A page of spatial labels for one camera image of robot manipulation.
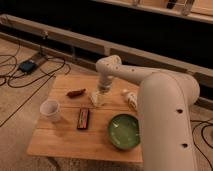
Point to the white paper cup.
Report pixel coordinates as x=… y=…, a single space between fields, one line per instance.
x=50 y=109

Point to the white rectangular sponge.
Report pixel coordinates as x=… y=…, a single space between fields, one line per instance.
x=96 y=98

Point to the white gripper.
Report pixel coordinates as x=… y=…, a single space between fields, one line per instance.
x=104 y=84

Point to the small wooden table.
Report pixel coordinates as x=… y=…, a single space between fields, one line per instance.
x=64 y=139

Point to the long wooden rail frame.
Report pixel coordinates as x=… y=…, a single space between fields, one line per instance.
x=203 y=75

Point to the white crumpled object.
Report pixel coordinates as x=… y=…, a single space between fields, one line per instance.
x=130 y=98

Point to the brown sausage-shaped object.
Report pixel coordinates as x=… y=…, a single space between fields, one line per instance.
x=76 y=93

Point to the blue power adapter box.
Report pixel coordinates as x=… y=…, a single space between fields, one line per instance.
x=27 y=67

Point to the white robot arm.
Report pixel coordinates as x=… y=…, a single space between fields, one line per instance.
x=163 y=102

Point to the dark rectangular box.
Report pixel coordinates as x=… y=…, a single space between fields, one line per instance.
x=83 y=118

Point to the green ceramic bowl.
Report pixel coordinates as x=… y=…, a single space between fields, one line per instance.
x=123 y=131

